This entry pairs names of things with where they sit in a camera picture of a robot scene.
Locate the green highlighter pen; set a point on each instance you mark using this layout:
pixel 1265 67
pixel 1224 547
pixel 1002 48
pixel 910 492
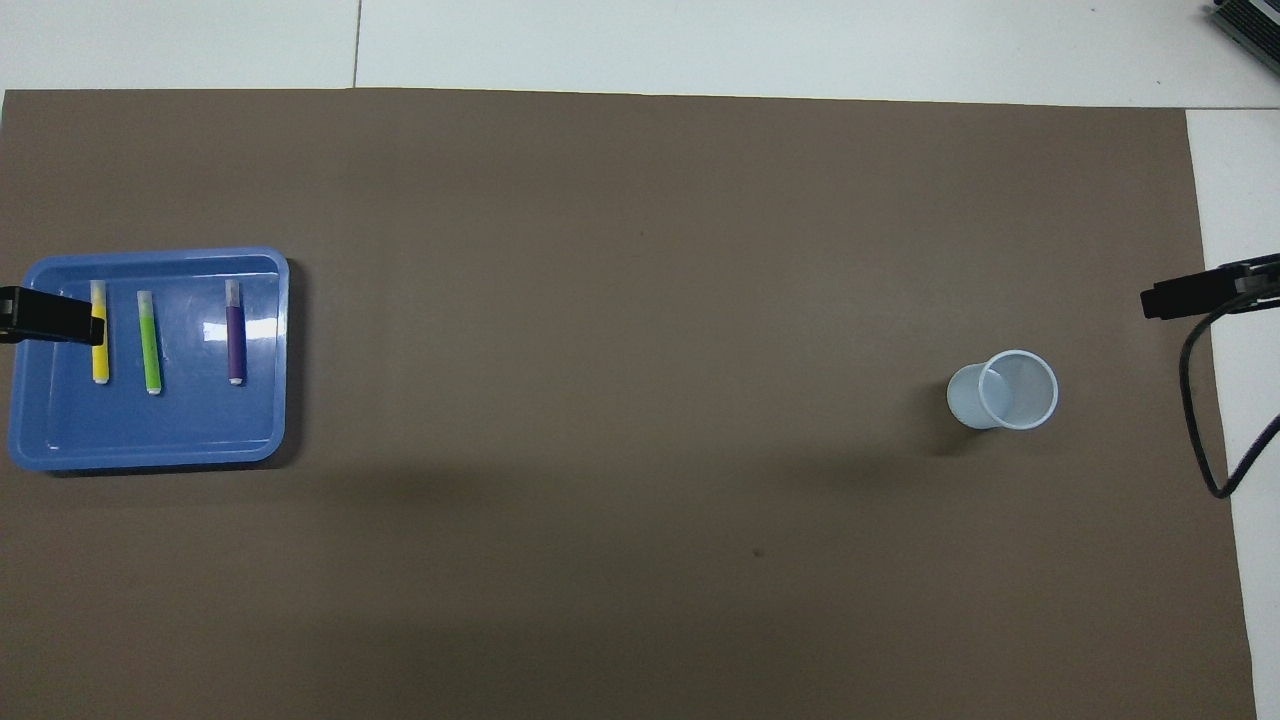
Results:
pixel 150 350

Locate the purple highlighter pen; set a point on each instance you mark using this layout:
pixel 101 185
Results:
pixel 236 345

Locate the yellow highlighter pen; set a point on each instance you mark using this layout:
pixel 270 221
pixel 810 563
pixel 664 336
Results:
pixel 100 365

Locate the blue plastic tray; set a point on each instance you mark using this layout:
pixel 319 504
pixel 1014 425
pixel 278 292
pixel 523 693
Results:
pixel 200 430

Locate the translucent white plastic cup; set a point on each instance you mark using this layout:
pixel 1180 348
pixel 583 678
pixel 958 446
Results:
pixel 1003 395

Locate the grey ribbed device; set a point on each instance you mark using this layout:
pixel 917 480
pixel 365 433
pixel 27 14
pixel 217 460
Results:
pixel 1250 22

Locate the large brown table mat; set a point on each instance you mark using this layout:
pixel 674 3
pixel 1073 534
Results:
pixel 640 400

